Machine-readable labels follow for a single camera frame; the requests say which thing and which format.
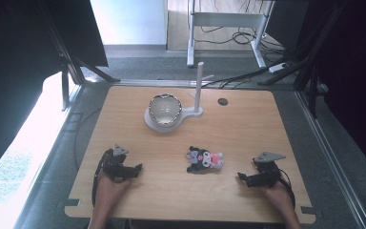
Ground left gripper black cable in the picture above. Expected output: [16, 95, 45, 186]
[91, 149, 112, 208]

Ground white power strip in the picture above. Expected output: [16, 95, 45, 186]
[268, 62, 290, 73]

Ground black floor cables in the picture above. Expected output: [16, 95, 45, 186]
[193, 0, 299, 90]

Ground heart-shaped glossy bowl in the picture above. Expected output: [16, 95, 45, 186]
[148, 93, 183, 128]

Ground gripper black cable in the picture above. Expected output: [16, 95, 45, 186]
[277, 167, 297, 211]
[91, 149, 112, 208]

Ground white stand with pole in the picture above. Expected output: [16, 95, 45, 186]
[143, 61, 205, 134]

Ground white metal desk frame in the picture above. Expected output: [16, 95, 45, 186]
[186, 0, 275, 70]

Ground black and pink plush toy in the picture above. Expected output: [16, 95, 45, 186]
[185, 145, 225, 174]

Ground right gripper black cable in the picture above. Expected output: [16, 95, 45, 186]
[277, 167, 297, 211]

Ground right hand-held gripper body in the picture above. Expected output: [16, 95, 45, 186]
[249, 151, 287, 189]

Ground person's right hand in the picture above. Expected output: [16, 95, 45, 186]
[260, 181, 294, 209]

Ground black curtain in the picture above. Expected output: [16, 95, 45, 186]
[0, 0, 109, 184]
[294, 0, 366, 182]

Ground person's left hand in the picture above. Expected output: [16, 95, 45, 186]
[95, 170, 132, 206]

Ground black metal tripod stand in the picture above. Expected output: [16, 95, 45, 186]
[39, 0, 122, 113]

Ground black metal stand legs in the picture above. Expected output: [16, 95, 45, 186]
[256, 0, 351, 120]

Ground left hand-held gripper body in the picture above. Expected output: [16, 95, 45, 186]
[101, 143, 140, 184]

